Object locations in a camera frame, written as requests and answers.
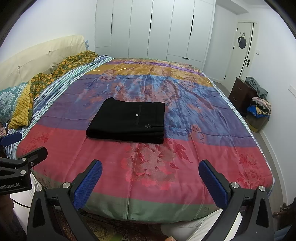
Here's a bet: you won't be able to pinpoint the white wardrobe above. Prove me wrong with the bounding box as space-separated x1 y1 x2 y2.
95 1 216 69

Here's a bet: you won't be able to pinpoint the cream padded headboard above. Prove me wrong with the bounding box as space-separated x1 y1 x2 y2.
1 35 86 90

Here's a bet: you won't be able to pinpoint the black pants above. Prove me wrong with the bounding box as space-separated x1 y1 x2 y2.
86 97 165 144

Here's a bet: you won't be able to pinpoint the dark wooden nightstand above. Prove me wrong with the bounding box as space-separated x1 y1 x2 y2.
228 77 257 113

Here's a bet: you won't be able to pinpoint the pile of clothes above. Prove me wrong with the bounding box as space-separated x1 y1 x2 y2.
245 76 271 133

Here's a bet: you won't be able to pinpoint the round black door hanging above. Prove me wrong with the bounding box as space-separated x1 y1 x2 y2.
237 32 247 49

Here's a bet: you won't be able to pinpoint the mustard dotted pillow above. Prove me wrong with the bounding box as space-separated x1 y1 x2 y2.
9 80 34 130

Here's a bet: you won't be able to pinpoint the striped bed sheet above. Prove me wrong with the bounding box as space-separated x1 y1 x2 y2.
5 57 117 164

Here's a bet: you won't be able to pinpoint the teal floral pillow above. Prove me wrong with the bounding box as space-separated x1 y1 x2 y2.
0 82 27 126

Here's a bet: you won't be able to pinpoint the yellow floral blanket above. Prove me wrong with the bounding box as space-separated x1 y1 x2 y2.
30 50 98 102

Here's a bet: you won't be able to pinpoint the white door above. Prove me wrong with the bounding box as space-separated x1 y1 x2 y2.
224 21 258 82

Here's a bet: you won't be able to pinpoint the colourful floral bedspread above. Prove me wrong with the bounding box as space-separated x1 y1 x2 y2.
10 58 274 223

